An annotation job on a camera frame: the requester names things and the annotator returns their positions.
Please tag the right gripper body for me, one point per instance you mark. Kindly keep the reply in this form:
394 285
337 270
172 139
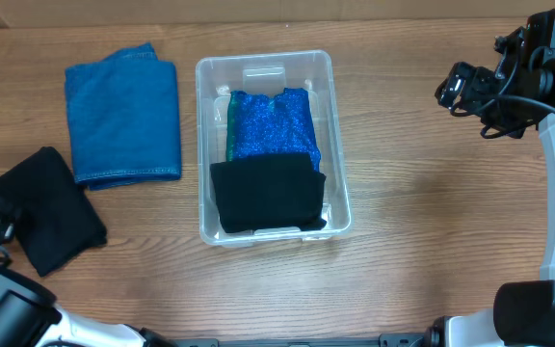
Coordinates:
510 118

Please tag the black cloth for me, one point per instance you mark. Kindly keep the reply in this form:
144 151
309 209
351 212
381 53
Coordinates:
269 191
53 219

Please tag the blue denim jeans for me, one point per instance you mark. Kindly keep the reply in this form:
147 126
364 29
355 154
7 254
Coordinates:
123 119

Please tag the blue green sequin garment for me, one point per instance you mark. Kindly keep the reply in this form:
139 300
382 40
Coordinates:
258 124

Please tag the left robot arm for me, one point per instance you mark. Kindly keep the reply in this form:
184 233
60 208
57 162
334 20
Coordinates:
30 317

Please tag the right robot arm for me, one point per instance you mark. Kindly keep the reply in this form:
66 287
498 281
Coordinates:
523 313

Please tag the clear plastic storage bin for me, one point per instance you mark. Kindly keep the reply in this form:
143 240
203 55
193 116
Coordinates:
270 74

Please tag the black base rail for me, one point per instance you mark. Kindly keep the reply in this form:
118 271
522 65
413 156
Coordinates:
383 340

